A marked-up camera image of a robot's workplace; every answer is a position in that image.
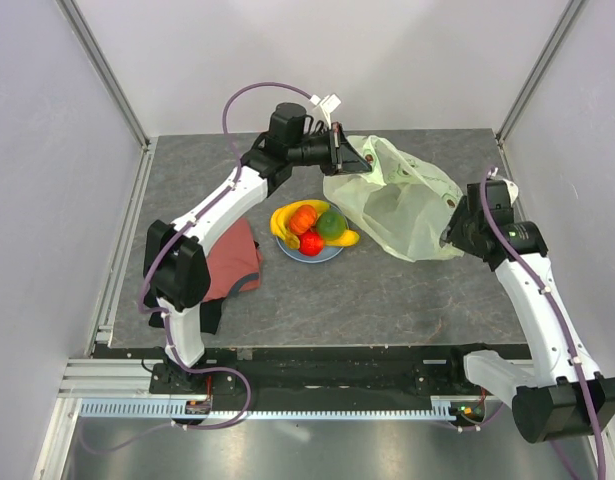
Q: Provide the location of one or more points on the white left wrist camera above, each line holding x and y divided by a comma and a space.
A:
323, 107

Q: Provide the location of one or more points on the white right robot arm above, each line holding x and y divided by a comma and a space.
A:
566, 393

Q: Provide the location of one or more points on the blue plate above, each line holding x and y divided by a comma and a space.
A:
309, 250

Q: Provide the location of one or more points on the green avocado print plastic bag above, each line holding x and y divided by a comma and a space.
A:
404, 204

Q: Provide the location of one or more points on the yellow banana bunch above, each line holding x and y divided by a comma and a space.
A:
282, 220

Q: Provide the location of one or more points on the green lime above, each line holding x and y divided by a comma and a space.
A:
330, 225

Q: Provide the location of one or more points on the red apple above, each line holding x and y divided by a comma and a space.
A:
311, 244

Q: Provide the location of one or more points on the left aluminium frame post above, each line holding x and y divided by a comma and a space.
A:
94, 52

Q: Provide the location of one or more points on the aluminium corner frame post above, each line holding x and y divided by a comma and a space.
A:
565, 23

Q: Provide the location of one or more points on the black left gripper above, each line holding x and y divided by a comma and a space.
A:
343, 158

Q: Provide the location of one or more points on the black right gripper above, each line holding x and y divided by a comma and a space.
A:
453, 230

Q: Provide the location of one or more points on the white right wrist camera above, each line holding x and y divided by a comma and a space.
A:
511, 187

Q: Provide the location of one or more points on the black cloth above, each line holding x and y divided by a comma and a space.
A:
210, 315

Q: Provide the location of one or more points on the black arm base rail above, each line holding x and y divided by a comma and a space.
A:
427, 370

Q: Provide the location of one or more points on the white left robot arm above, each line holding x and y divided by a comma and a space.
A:
175, 263

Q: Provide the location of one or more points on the orange tangerine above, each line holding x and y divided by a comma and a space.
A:
303, 219

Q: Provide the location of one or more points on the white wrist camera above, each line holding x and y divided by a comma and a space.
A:
323, 107
511, 187

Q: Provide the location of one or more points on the red folded t-shirt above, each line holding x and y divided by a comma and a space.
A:
234, 263

